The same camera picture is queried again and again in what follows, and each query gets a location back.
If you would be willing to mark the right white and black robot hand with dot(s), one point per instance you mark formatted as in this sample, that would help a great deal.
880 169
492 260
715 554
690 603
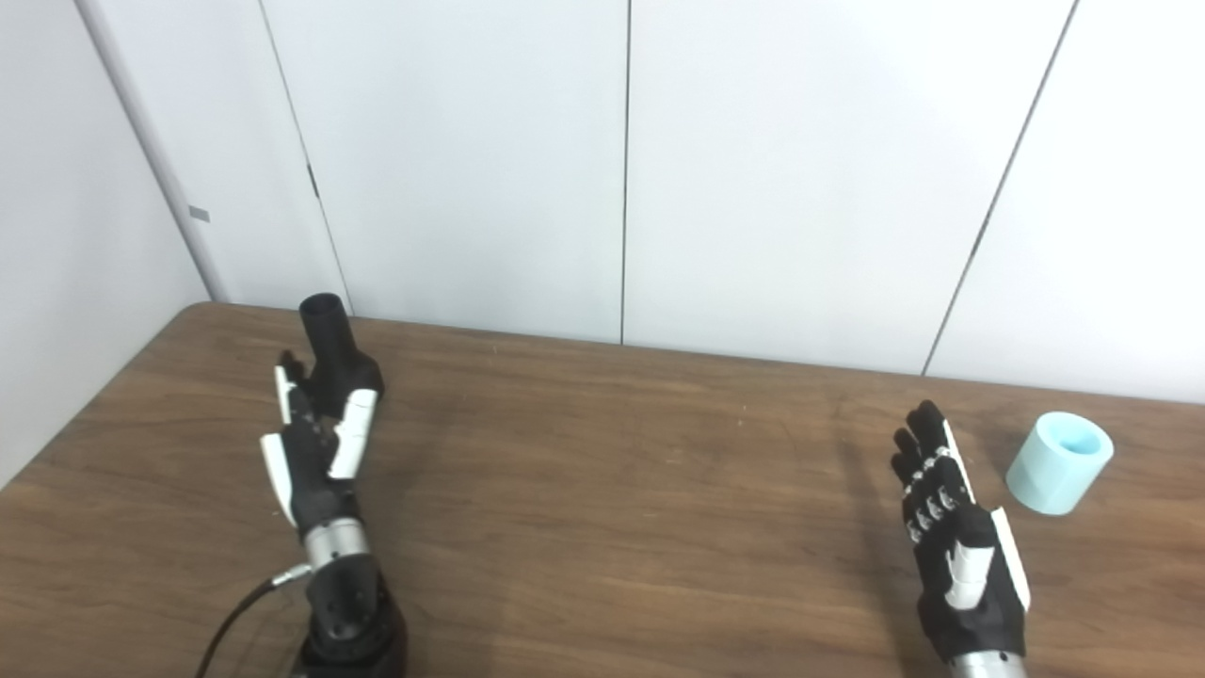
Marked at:
970 584

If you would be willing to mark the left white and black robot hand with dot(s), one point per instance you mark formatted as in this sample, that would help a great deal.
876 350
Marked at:
315 476

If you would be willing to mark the grey tape piece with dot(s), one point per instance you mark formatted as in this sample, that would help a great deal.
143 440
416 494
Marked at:
199 214

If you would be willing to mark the white corner post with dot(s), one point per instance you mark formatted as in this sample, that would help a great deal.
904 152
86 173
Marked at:
151 151

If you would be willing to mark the black nozzle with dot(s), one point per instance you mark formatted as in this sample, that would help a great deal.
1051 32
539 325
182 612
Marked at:
334 353

